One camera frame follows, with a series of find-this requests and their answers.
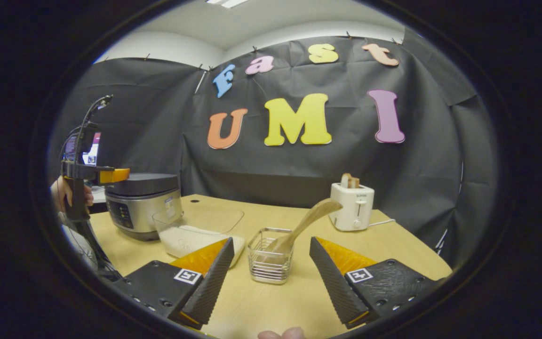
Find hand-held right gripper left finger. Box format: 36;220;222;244
113;237;235;330

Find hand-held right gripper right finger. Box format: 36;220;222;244
310;236;446;329

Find silver black rice cooker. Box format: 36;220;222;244
105;172;183;242

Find wire chopstick holder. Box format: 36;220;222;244
247;228;295;285

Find clear plastic rice container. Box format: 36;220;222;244
152;207;246;269

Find wooden spoon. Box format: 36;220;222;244
264;198;343;255

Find computer monitor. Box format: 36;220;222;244
64;132;102;166

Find person's light trousers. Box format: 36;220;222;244
62;225;112;274

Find white toaster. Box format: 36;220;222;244
330;183;375;232

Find black backdrop cloth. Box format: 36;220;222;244
48;26;500;264

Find ceiling light panel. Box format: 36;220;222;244
205;0;250;9

